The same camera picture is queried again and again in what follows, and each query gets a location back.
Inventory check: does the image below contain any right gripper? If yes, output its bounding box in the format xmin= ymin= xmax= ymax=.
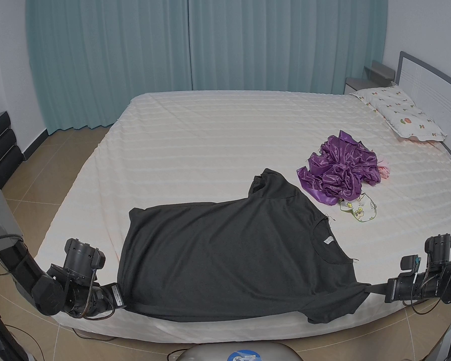
xmin=384 ymin=276 xmax=418 ymax=304

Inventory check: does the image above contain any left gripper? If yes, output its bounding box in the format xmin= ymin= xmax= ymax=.
xmin=94 ymin=282 xmax=127 ymax=317

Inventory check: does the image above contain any black T-shirt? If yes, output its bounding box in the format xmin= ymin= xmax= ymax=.
xmin=117 ymin=168 xmax=373 ymax=324

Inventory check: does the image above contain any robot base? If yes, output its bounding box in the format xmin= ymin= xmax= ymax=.
xmin=177 ymin=344 xmax=305 ymax=361

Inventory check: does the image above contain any bed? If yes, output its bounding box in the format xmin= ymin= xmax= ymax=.
xmin=34 ymin=51 xmax=451 ymax=343

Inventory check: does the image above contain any white printed garment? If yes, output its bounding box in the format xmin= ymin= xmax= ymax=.
xmin=339 ymin=192 xmax=377 ymax=225

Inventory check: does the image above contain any pink garment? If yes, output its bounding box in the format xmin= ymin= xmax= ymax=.
xmin=378 ymin=156 xmax=392 ymax=181

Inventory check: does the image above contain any purple satin garment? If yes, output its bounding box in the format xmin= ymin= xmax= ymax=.
xmin=296 ymin=129 xmax=382 ymax=206

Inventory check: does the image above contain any white printed pillow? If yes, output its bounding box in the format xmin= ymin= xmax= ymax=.
xmin=351 ymin=85 xmax=448 ymax=142

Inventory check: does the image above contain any black chest of drawers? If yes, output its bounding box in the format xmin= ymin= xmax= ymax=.
xmin=0 ymin=112 xmax=25 ymax=187

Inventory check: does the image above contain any grey bedside table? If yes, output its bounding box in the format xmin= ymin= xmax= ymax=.
xmin=345 ymin=59 xmax=395 ymax=91

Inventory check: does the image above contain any blue-green curtain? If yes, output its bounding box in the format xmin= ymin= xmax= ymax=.
xmin=26 ymin=0 xmax=194 ymax=136
xmin=188 ymin=0 xmax=388 ymax=95

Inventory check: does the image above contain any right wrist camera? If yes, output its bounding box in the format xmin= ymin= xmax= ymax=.
xmin=400 ymin=255 xmax=421 ymax=277

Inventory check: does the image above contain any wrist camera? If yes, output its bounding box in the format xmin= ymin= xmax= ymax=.
xmin=400 ymin=255 xmax=421 ymax=277
xmin=91 ymin=250 xmax=107 ymax=271

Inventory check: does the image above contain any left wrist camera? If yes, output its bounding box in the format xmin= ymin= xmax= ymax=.
xmin=91 ymin=250 xmax=107 ymax=271

